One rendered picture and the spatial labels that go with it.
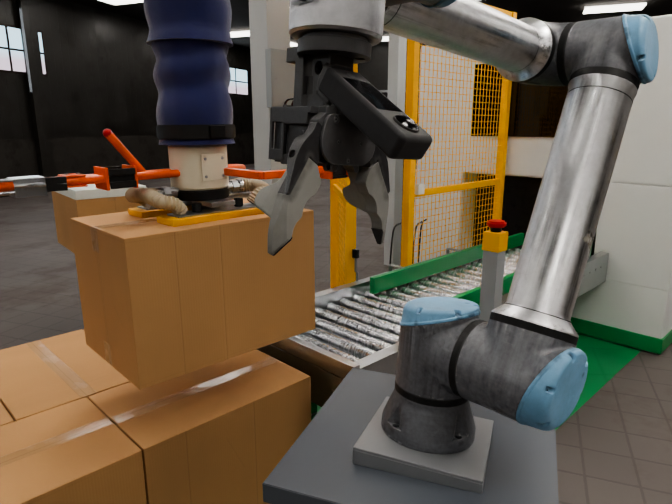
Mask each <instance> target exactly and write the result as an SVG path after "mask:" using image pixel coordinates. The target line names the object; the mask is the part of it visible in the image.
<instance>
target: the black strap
mask: <svg viewBox="0 0 672 504"><path fill-rule="evenodd" d="M156 134H157V138H158V139H164V140H199V139H230V138H235V137H236V130H235V125H234V124H211V125H157V126H156Z"/></svg>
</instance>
